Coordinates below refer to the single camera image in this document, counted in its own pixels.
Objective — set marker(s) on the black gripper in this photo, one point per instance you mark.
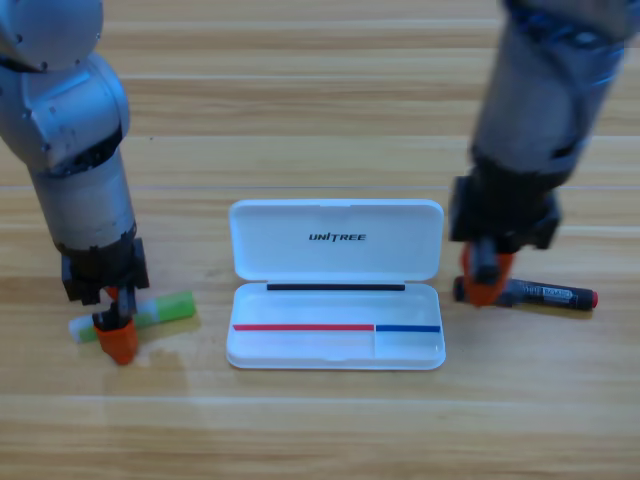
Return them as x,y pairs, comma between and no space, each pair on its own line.
505,210
100,267

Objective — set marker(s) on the green highlighter pen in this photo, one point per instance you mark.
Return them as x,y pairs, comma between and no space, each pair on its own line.
170,307

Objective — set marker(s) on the red whiteboard marker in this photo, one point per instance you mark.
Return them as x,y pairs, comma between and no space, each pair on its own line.
550,295

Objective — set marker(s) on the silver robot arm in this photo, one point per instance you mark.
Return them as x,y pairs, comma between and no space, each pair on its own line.
545,90
75,150

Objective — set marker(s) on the white Unitree pencil case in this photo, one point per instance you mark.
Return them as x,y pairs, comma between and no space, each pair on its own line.
335,300

